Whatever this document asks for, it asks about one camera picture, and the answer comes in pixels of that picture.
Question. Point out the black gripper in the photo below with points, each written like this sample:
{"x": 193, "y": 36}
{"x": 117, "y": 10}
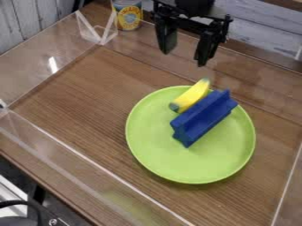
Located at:
{"x": 190, "y": 15}

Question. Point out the yellow toy banana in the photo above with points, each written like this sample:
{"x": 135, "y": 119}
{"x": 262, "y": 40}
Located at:
{"x": 196, "y": 93}

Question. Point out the blue plastic block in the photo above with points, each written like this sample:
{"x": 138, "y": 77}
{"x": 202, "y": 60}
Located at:
{"x": 201, "y": 118}

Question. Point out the green round plate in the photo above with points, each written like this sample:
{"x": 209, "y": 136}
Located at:
{"x": 216, "y": 158}

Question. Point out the yellow blue labelled can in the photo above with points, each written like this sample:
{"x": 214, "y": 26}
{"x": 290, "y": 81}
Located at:
{"x": 129, "y": 14}

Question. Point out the clear acrylic tray wall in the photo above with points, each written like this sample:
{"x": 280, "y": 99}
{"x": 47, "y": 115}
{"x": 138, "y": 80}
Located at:
{"x": 70, "y": 84}

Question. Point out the black metal bracket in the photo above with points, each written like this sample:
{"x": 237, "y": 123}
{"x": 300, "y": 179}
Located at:
{"x": 55, "y": 215}

